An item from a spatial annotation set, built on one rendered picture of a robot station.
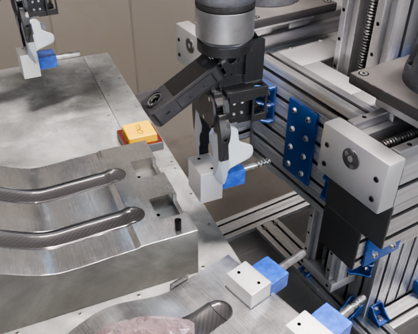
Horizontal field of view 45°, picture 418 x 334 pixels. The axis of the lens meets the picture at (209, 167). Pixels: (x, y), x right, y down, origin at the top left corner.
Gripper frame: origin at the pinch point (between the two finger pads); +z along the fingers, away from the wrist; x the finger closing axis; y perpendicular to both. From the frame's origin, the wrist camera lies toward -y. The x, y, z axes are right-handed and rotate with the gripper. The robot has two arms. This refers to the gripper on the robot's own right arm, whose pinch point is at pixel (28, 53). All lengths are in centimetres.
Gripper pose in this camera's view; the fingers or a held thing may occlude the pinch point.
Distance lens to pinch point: 119.7
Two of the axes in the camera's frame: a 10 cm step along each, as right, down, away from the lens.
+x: -4.6, -5.2, 7.2
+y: 8.9, -2.7, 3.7
